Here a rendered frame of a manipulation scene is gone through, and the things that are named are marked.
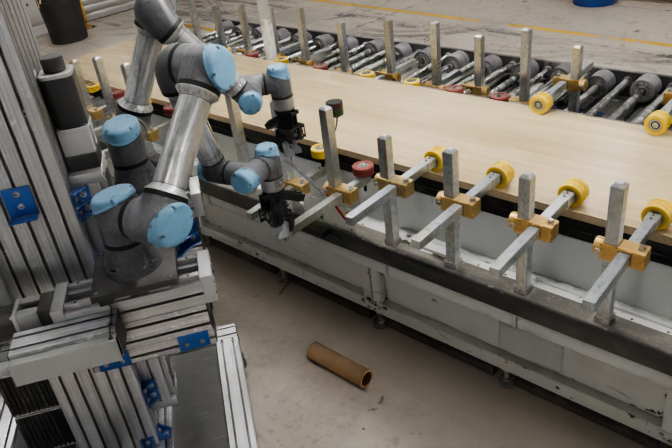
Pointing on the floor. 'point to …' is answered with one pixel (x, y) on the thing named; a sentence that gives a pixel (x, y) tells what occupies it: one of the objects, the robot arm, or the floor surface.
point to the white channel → (262, 1)
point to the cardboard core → (352, 371)
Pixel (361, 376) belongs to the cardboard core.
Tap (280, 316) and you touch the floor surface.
